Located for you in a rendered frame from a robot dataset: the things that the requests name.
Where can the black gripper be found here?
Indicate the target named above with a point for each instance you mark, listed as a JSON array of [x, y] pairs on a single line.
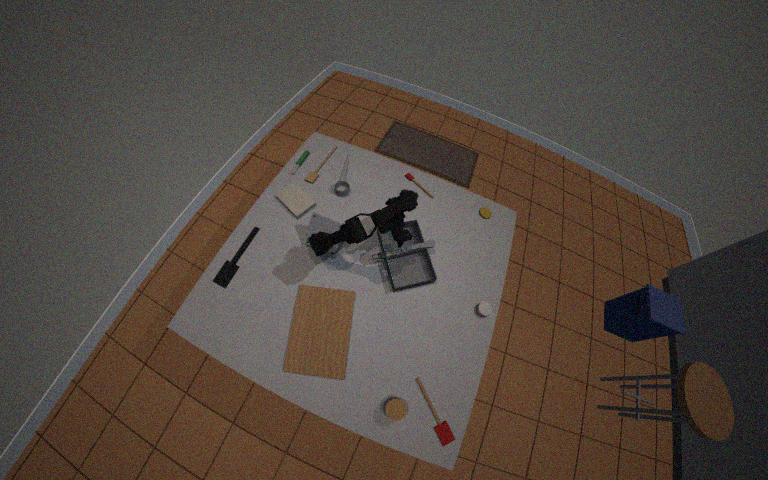
[[399, 234]]

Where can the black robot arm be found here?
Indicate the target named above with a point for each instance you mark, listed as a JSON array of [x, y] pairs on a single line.
[[352, 230]]

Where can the grey saucepan with brown lid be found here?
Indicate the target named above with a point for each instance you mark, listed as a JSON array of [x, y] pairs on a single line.
[[395, 408]]

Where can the grey short cylinder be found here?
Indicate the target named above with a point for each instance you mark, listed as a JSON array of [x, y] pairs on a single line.
[[483, 309]]

